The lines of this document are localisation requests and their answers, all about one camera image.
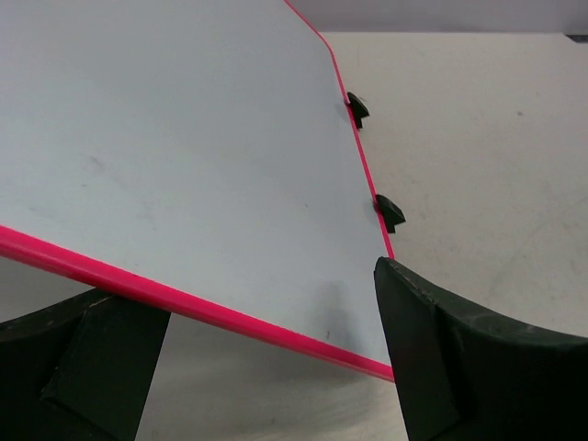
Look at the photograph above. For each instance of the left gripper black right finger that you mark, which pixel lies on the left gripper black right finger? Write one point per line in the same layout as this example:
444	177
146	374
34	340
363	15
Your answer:
465	372

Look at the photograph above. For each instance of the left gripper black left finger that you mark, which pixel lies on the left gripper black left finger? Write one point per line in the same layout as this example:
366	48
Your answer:
80	369

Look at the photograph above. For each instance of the pink framed whiteboard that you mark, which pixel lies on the pink framed whiteboard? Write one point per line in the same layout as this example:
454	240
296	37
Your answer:
199	156

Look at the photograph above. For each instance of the black wire board stand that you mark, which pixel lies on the black wire board stand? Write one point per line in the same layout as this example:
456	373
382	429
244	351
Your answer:
385	206

